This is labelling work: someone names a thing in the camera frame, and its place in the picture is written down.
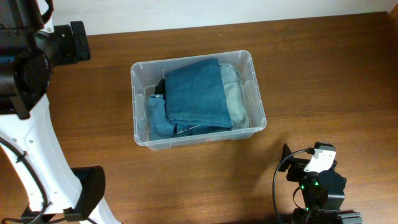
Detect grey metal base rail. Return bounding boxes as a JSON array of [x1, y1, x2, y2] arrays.
[[337, 212, 363, 224]]

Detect light blue jeans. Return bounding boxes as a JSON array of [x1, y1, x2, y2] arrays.
[[220, 63, 250, 129]]

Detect small blue garment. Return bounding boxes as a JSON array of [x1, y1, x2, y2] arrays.
[[147, 94, 175, 141]]

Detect dark blue jeans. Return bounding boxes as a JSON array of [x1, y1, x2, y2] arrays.
[[164, 58, 233, 137]]

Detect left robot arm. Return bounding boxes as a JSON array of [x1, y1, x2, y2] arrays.
[[1, 0, 116, 223]]

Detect clear plastic storage bin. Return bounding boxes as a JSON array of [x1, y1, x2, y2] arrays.
[[131, 50, 267, 151]]

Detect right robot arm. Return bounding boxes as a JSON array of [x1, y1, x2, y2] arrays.
[[272, 142, 346, 223]]

